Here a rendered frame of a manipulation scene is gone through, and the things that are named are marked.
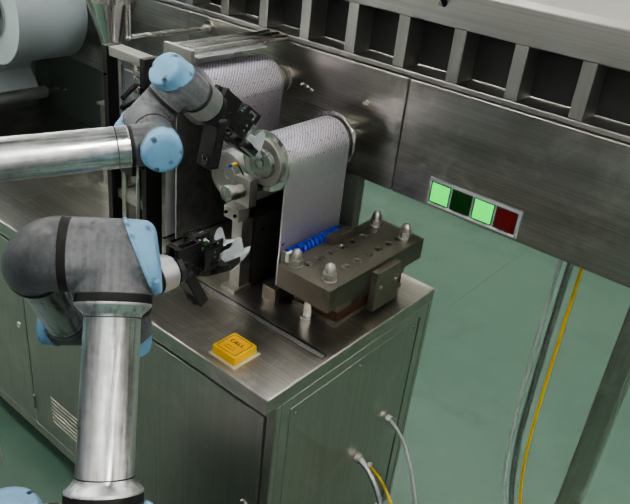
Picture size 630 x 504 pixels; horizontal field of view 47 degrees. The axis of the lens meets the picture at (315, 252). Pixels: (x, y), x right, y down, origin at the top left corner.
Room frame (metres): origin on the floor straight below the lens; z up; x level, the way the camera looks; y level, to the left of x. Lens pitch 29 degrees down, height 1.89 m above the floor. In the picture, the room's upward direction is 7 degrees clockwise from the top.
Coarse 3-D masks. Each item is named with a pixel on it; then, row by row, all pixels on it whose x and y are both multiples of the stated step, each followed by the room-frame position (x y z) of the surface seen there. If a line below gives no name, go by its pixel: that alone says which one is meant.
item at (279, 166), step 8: (264, 144) 1.55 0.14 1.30; (272, 144) 1.54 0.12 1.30; (272, 152) 1.54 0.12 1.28; (248, 160) 1.58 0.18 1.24; (280, 160) 1.53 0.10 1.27; (248, 168) 1.58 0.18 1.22; (280, 168) 1.52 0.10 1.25; (256, 176) 1.56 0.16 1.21; (272, 176) 1.53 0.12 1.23; (280, 176) 1.53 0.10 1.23; (264, 184) 1.55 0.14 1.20; (272, 184) 1.53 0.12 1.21
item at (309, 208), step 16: (320, 176) 1.63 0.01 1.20; (336, 176) 1.69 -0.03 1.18; (288, 192) 1.54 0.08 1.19; (304, 192) 1.59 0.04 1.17; (320, 192) 1.64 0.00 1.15; (336, 192) 1.70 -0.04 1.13; (288, 208) 1.54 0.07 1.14; (304, 208) 1.59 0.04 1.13; (320, 208) 1.65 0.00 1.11; (336, 208) 1.70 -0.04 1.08; (288, 224) 1.55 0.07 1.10; (304, 224) 1.60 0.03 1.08; (320, 224) 1.65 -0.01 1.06; (336, 224) 1.71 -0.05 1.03; (288, 240) 1.55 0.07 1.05
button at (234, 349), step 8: (232, 336) 1.31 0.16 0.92; (240, 336) 1.31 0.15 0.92; (216, 344) 1.27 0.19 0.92; (224, 344) 1.28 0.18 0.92; (232, 344) 1.28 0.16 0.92; (240, 344) 1.28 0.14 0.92; (248, 344) 1.29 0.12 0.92; (216, 352) 1.26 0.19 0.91; (224, 352) 1.25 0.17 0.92; (232, 352) 1.25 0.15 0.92; (240, 352) 1.25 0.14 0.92; (248, 352) 1.26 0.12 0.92; (232, 360) 1.23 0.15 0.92; (240, 360) 1.25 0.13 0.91
